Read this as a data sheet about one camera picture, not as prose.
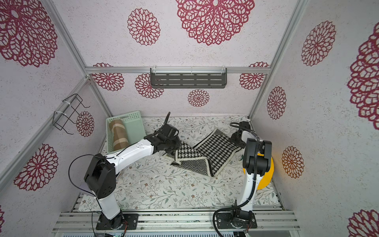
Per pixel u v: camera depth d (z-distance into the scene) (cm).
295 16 72
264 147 58
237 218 66
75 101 83
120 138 100
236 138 93
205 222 75
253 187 59
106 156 50
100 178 47
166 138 68
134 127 117
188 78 96
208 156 97
